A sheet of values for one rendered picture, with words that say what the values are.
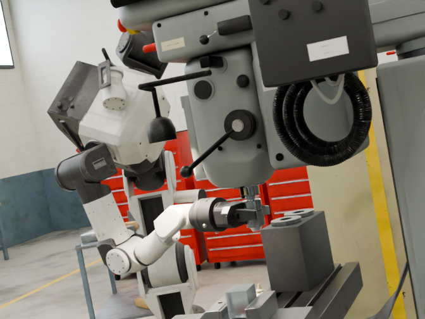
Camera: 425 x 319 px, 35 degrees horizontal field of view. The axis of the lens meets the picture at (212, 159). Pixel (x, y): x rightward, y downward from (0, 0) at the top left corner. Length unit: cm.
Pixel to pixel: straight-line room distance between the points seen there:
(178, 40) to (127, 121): 48
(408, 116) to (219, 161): 45
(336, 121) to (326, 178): 194
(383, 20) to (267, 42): 31
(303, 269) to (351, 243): 151
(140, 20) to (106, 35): 1072
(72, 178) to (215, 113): 57
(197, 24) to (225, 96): 17
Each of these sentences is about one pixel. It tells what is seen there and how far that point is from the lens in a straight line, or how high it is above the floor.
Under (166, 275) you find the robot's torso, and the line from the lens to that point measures 233.
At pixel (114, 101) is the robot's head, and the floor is 158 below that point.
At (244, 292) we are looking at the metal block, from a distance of 150.
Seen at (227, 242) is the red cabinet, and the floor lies 28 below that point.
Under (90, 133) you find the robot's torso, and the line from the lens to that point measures 201.
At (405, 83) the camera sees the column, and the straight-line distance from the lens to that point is 138.
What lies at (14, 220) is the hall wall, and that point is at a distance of 1252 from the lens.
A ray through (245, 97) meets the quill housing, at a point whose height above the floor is 151.
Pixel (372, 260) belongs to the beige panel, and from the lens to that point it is 342.
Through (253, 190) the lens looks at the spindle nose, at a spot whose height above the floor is 129.
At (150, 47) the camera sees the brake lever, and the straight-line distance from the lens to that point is 184.
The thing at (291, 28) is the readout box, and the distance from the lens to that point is 122.
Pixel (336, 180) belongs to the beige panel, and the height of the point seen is 109.
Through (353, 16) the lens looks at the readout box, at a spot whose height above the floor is 160.
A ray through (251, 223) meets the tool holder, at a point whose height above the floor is 121.
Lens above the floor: 147
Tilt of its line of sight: 3 degrees down
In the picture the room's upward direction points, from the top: 11 degrees counter-clockwise
